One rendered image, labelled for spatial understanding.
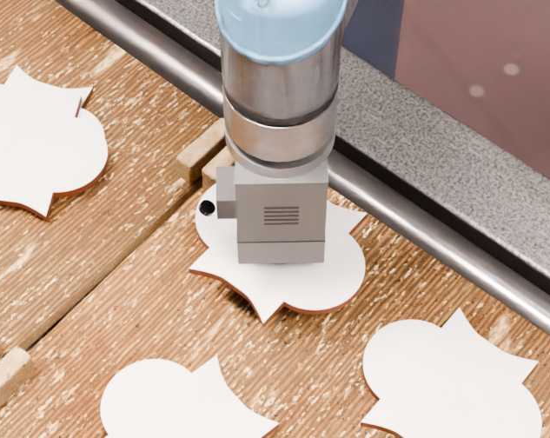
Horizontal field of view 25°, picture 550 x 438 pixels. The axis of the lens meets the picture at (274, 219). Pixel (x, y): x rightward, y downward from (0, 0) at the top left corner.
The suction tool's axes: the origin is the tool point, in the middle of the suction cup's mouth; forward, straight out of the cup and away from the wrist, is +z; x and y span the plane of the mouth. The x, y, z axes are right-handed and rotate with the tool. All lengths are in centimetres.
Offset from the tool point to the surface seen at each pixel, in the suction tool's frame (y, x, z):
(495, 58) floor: -100, 43, 98
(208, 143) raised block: -11.0, -5.7, 1.1
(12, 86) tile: -19.0, -23.1, 2.9
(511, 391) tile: 11.3, 17.2, 2.9
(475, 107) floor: -89, 38, 98
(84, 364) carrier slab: 7.9, -15.2, 3.7
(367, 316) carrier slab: 4.2, 6.9, 3.7
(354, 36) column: -49, 10, 32
